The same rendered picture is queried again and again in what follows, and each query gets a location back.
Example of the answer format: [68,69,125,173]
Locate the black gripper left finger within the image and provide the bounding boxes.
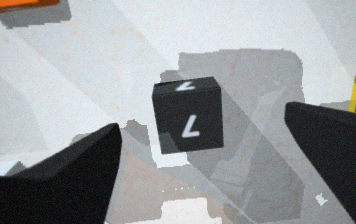
[0,123,122,224]

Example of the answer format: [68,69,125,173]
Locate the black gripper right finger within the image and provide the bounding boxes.
[284,101,356,224]

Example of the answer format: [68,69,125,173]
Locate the black block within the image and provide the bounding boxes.
[152,76,224,155]

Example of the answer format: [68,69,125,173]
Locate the yellow block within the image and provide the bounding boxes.
[349,76,356,113]

